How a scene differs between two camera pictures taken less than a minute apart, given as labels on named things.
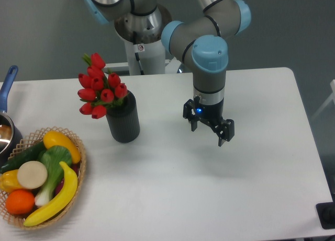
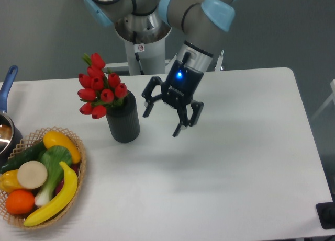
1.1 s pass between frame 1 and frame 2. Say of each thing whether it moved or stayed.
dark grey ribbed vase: stayed
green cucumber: stayed
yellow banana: stayed
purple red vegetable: stayed
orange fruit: stayed
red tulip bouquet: stayed
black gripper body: moved
